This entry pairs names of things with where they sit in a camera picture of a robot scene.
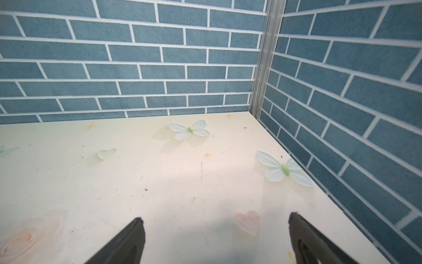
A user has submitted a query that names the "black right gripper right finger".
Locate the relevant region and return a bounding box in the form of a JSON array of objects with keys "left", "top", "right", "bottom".
[{"left": 289, "top": 212, "right": 358, "bottom": 264}]

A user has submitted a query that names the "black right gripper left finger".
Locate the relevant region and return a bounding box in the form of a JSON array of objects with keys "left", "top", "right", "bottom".
[{"left": 85, "top": 217, "right": 146, "bottom": 264}]

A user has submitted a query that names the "aluminium corner post right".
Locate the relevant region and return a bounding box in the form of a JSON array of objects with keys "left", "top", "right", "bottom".
[{"left": 249, "top": 0, "right": 286, "bottom": 119}]

